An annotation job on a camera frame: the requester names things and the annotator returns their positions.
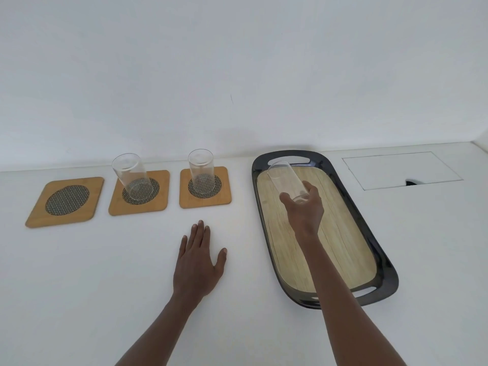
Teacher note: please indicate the bamboo coaster with mesh centre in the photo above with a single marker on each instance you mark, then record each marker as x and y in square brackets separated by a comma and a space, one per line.
[190, 200]
[152, 205]
[64, 201]

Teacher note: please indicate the person's right hand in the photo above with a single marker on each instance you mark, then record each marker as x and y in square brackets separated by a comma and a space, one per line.
[307, 217]

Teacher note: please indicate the person's right thumb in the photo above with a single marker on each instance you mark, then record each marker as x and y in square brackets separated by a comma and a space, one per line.
[286, 200]

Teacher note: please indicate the clear drinking glass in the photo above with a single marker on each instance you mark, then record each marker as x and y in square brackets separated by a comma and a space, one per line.
[284, 179]
[129, 175]
[200, 171]

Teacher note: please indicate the person's left thumb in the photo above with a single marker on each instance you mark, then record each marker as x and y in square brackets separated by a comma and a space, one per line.
[220, 258]

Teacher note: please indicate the person's left little finger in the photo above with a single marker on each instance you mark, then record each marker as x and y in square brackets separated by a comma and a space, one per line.
[183, 246]

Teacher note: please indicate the person's left forearm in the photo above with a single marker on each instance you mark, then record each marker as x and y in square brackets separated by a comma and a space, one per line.
[160, 331]

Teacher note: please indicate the person's left hand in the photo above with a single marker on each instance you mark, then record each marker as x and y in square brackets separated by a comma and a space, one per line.
[196, 268]

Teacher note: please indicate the person's left middle finger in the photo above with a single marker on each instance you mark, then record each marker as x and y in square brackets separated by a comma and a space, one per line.
[200, 236]

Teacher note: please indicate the person's right forearm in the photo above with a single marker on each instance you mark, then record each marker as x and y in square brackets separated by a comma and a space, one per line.
[339, 301]

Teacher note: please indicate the black tray with wood inlay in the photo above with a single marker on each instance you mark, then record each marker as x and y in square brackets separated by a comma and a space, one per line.
[343, 224]

